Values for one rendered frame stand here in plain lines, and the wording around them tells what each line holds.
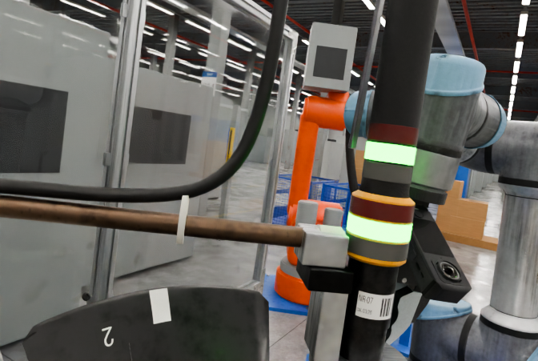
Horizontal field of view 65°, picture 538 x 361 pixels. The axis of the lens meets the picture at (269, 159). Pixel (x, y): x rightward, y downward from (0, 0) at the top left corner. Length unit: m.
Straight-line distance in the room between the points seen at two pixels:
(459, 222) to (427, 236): 9.07
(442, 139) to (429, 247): 0.12
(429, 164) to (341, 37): 3.83
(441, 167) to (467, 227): 9.07
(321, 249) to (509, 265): 0.73
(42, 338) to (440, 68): 0.47
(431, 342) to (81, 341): 0.80
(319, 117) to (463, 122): 3.78
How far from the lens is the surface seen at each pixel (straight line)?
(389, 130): 0.29
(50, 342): 0.43
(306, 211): 4.09
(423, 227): 0.51
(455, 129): 0.51
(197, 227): 0.28
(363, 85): 0.31
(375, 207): 0.29
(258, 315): 0.46
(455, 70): 0.51
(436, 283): 0.45
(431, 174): 0.50
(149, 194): 0.28
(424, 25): 0.30
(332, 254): 0.29
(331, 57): 4.24
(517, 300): 1.00
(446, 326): 1.05
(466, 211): 9.55
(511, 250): 0.98
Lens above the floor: 1.61
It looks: 3 degrees down
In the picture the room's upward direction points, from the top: 8 degrees clockwise
